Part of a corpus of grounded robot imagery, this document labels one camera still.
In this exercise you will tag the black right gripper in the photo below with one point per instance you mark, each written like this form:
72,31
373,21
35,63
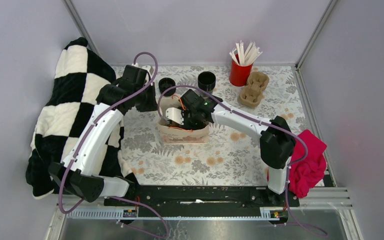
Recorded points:
185,113

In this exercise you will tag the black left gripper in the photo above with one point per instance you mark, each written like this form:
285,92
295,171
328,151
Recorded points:
152,105

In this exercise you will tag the stack of black cups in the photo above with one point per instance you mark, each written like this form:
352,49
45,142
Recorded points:
206,81

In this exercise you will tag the tan paper bag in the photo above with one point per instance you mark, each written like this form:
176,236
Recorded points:
175,134

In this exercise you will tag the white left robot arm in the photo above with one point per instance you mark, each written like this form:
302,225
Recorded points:
79,172

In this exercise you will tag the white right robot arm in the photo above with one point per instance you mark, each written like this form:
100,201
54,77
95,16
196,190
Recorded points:
227,115

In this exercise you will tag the red cup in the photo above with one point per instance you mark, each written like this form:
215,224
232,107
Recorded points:
239,74

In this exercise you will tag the brown cardboard cup carrier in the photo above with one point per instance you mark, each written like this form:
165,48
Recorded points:
252,93

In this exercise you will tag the floral tablecloth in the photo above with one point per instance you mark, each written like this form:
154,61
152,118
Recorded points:
230,157

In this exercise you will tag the black white checkered blanket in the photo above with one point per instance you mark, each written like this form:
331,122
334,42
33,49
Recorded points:
80,74

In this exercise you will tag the white wrapped straws bundle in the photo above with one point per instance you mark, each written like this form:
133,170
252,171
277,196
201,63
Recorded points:
245,55

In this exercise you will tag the crumpled magenta cloth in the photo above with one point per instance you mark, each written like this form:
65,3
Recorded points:
296,162

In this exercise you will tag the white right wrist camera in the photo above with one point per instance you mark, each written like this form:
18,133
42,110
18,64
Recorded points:
175,115

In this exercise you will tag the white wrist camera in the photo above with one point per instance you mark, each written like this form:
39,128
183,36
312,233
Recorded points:
175,115
149,68

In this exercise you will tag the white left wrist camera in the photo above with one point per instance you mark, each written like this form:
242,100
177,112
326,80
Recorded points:
149,68

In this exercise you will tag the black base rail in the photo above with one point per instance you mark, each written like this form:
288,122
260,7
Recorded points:
209,201

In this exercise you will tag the aluminium front frame rail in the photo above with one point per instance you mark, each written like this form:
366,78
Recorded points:
325,214

